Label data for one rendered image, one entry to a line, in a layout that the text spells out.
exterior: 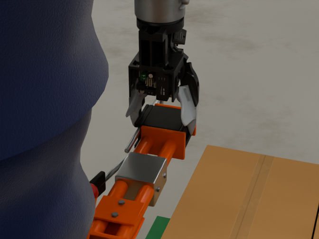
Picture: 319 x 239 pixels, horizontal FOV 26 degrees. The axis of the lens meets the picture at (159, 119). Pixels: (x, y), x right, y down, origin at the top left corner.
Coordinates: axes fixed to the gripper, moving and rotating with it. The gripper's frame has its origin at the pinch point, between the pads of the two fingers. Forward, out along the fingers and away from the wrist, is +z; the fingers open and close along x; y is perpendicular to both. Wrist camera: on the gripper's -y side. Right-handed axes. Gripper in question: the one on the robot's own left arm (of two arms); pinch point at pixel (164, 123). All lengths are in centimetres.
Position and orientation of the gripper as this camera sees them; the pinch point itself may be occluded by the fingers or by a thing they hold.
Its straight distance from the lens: 115.0
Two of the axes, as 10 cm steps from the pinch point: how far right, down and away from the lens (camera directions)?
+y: -2.8, 5.1, -8.1
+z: 0.0, 8.5, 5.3
